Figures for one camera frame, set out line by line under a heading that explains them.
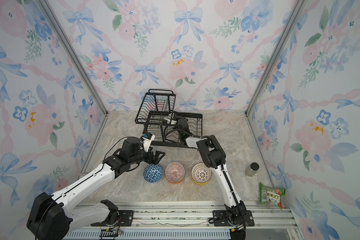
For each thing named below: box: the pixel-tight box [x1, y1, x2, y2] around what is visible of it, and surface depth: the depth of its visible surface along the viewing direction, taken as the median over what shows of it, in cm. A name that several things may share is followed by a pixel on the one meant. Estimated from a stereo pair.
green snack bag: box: [259, 182, 286, 210], surface depth 79 cm
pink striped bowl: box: [164, 161, 186, 185], surface depth 87 cm
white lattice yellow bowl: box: [191, 162, 212, 185], surface depth 87 cm
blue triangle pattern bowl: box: [143, 163, 164, 183], surface depth 89 cm
